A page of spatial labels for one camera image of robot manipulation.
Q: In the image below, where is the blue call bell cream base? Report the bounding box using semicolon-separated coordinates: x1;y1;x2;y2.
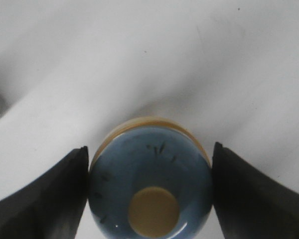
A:
88;117;213;239

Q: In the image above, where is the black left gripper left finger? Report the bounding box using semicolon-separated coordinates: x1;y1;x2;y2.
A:
0;146;88;239

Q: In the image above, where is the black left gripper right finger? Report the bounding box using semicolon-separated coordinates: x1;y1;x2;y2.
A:
212;142;299;239

